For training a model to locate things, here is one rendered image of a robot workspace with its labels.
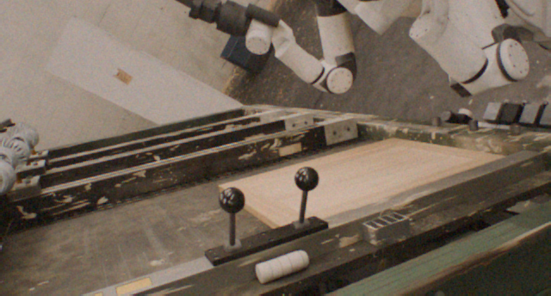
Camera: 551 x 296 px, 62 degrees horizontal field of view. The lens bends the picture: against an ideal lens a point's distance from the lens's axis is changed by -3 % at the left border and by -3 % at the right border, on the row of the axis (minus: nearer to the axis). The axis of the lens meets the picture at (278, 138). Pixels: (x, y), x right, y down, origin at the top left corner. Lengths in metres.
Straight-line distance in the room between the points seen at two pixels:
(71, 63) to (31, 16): 1.55
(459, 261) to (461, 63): 0.39
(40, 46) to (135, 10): 1.23
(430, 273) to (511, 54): 0.48
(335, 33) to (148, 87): 3.78
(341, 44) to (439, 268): 0.89
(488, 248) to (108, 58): 4.54
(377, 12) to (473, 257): 0.41
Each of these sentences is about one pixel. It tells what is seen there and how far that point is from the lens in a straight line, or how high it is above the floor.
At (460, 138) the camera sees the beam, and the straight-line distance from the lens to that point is 1.28.
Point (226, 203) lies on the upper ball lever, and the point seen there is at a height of 1.52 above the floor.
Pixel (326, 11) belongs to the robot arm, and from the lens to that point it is 1.35.
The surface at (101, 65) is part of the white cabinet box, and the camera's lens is 4.96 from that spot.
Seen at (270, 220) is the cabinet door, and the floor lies 1.34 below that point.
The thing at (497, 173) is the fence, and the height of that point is 1.01.
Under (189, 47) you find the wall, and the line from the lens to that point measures 6.42.
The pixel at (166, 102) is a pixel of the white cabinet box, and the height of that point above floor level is 0.86.
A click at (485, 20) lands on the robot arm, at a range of 0.97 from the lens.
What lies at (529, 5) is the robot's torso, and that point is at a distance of 1.42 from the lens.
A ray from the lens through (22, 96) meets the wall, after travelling 6.50.
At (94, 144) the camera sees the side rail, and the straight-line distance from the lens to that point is 2.54.
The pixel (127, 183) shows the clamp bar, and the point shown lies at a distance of 1.40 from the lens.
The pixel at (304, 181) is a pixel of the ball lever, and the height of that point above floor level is 1.43.
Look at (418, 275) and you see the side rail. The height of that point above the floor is 1.34.
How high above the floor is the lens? 1.77
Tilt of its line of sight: 24 degrees down
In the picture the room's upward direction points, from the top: 63 degrees counter-clockwise
